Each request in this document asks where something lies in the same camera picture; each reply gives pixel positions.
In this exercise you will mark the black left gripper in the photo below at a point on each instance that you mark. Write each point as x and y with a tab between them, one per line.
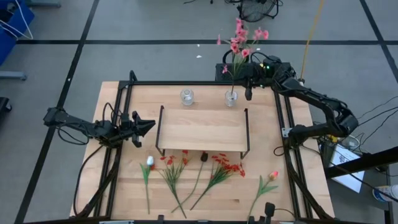
127	132

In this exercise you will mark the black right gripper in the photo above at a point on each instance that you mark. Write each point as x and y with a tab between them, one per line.
262	74

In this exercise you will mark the clear glass vase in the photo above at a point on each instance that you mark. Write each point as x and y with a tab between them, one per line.
231	99
186	97

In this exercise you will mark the white artificial tulip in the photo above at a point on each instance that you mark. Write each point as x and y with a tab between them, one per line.
150	160

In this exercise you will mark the red artificial flower spray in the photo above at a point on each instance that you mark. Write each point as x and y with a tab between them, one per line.
228	168
169	162

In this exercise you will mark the pink artificial flower spray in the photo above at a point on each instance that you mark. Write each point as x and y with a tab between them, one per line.
241	32

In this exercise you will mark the black artificial rose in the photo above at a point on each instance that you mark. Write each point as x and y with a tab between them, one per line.
204	156

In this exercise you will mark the orange artificial tulip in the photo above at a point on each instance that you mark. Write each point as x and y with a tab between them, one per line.
273	175

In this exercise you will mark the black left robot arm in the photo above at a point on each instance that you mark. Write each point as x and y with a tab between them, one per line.
71	119

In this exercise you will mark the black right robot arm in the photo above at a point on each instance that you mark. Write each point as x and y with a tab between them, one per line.
314	99

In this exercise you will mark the wooden shelf with black legs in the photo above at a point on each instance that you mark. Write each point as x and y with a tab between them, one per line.
202	130

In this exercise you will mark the black floor fan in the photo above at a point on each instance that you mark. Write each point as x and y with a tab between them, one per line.
258	11

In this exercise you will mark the black metal beam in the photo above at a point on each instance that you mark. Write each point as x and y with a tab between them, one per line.
363	161

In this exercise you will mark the white printed paper sheet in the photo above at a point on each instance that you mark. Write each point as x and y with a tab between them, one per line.
351	183

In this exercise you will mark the grey metal base bar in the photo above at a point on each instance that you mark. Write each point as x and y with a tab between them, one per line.
12	76

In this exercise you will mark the blue fabric object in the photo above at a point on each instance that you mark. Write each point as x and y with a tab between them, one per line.
9	40

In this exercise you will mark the black metal table frame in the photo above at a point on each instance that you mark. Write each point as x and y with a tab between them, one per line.
199	83

